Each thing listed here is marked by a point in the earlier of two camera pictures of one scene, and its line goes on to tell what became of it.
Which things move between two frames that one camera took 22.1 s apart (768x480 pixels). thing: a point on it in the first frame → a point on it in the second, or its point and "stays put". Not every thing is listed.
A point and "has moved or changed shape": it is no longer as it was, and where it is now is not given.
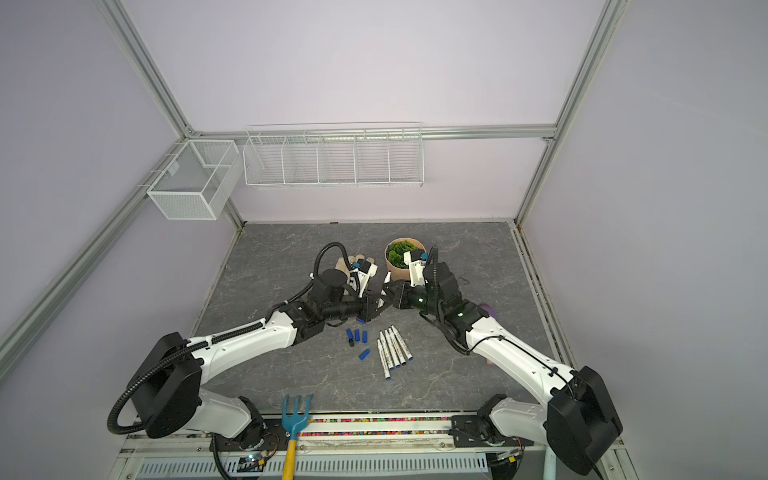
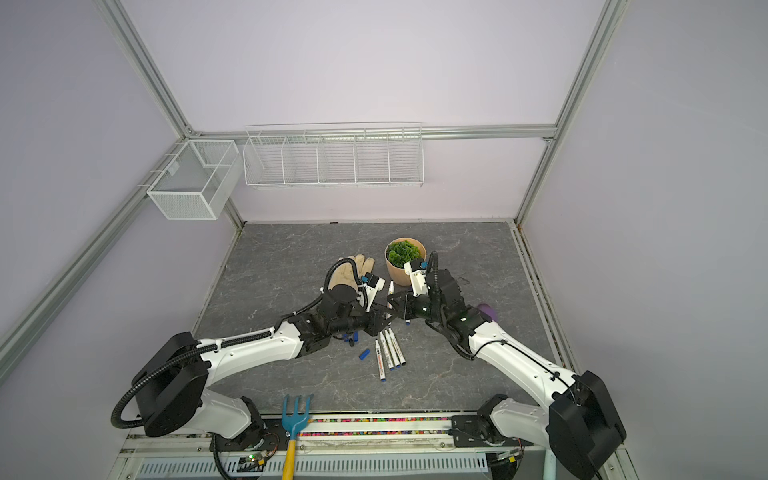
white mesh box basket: x=201 y=180 stays put
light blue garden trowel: x=550 y=465 stays put
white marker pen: x=386 y=351 has moved or changed shape
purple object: x=488 y=309 stays put
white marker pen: x=393 y=353 → x=380 y=361
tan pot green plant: x=394 y=257 stays put
